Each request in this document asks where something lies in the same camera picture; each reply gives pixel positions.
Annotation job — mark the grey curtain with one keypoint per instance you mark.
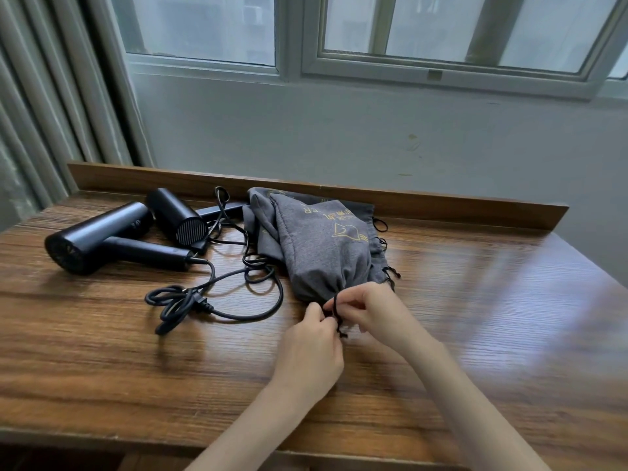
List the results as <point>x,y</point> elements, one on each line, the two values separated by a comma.
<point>49,102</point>

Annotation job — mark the person's right forearm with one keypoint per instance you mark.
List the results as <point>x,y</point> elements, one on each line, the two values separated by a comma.
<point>471,412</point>

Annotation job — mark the white sliding window frame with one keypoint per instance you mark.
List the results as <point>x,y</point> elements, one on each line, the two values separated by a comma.
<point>441,68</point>

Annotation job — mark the person's left hand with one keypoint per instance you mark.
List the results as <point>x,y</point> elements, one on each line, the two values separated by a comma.
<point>306,355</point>

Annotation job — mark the large black hair dryer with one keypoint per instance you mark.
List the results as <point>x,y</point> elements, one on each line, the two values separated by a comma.
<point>103,235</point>

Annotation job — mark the person's left fingers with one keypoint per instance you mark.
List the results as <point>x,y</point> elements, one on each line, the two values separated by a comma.
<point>316,318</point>

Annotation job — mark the small black hair dryer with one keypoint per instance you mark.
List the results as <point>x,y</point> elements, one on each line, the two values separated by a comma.
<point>174,215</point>

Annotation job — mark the person's right hand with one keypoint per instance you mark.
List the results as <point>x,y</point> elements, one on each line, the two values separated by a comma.
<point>387,316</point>

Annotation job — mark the person's right fingers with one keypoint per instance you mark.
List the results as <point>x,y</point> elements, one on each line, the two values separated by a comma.
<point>355,301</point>

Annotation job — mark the person's left forearm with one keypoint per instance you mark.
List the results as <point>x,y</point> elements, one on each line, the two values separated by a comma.
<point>250,431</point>

